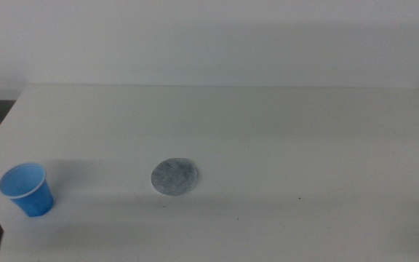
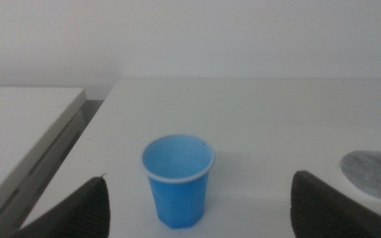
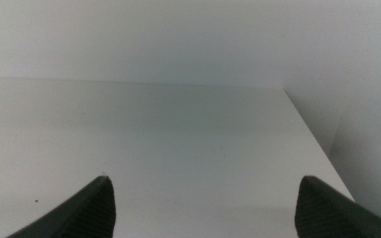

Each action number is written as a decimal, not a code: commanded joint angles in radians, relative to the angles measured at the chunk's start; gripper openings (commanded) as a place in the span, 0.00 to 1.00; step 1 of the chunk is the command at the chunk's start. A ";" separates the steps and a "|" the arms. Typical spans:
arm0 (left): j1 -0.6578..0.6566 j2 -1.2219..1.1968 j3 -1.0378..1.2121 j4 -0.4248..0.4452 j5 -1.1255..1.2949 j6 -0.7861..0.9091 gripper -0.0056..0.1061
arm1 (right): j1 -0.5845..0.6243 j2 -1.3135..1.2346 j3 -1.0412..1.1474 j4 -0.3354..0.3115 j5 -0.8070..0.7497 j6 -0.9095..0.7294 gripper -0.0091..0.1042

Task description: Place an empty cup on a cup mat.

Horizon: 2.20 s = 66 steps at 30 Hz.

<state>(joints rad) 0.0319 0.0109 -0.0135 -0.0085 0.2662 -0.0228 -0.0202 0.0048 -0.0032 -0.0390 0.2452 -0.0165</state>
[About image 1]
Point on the blue plastic cup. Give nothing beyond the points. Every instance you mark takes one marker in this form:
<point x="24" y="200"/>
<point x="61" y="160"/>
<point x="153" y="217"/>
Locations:
<point x="31" y="193"/>

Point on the round grey cup mat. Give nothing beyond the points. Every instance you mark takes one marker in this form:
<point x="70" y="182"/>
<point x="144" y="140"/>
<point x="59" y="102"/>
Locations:
<point x="174" y="177"/>

